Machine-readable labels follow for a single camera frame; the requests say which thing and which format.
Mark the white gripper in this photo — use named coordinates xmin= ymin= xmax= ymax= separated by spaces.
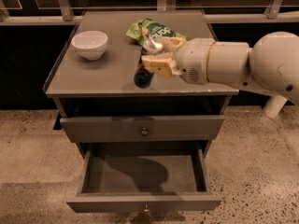
xmin=141 ymin=36 xmax=215 ymax=85

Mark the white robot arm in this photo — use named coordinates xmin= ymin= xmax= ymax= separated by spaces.
xmin=141 ymin=32 xmax=299 ymax=105

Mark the grey top drawer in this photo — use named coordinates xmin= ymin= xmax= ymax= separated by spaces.
xmin=61 ymin=115 xmax=224 ymax=143

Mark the grey drawer cabinet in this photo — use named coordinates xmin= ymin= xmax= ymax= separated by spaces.
xmin=43 ymin=10 xmax=242 ymax=217

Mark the brass top drawer knob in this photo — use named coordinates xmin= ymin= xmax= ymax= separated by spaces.
xmin=141 ymin=128 xmax=149 ymax=136

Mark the open grey middle drawer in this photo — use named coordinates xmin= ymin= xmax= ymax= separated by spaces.
xmin=66 ymin=150 xmax=221 ymax=213

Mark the green snack bag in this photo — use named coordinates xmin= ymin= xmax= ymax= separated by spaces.
xmin=126 ymin=19 xmax=185 ymax=45

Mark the white ceramic bowl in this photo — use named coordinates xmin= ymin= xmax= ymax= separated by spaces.
xmin=71 ymin=31 xmax=107 ymax=61

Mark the metal railing frame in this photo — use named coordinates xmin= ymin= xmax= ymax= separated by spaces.
xmin=0 ymin=0 xmax=299 ymax=25

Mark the white post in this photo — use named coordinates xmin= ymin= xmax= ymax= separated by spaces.
xmin=263 ymin=96 xmax=287 ymax=119

